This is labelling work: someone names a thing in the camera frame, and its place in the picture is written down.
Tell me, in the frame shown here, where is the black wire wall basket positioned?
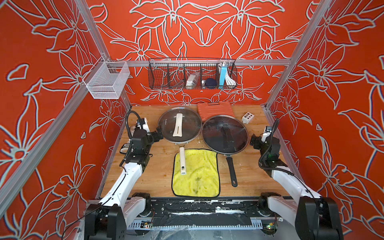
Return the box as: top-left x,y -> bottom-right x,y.
148,58 -> 238,90

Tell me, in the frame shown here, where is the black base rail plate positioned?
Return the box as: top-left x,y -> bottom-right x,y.
138,197 -> 283,228

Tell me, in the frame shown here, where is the glass lid with white handle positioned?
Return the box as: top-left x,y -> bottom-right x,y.
158,107 -> 203,144

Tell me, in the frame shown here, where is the white box with dots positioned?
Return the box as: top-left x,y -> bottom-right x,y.
242,112 -> 255,124

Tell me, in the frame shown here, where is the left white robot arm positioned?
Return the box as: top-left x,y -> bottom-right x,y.
84,110 -> 163,240

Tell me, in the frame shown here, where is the white packet in basket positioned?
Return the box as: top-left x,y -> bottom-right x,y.
186,73 -> 200,90

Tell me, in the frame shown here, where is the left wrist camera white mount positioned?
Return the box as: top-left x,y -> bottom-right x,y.
136,118 -> 150,133

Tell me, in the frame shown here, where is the yellow microfiber cloth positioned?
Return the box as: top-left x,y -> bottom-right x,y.
172,149 -> 221,198

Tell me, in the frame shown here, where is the red plastic tool case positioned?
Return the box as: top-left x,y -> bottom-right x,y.
198,101 -> 235,123

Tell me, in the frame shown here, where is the dark blue round object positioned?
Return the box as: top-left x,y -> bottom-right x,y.
205,78 -> 218,89

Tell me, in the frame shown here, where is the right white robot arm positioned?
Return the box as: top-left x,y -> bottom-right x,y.
250,120 -> 344,240

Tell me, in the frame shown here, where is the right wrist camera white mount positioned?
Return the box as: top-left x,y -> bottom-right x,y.
261,126 -> 274,144

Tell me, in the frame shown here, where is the clear plastic wall bin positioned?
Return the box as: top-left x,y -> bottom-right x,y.
83,62 -> 130,100

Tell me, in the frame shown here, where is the white cable in basket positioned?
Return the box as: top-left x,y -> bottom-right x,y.
225,70 -> 237,88

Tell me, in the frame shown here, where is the blue white bottle in basket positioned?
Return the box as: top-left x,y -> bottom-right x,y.
218,63 -> 227,89

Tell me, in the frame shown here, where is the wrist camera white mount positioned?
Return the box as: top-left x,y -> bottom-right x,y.
136,118 -> 150,133
261,126 -> 274,144

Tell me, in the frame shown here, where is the black frying pan with lid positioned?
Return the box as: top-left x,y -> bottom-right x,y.
201,115 -> 249,187

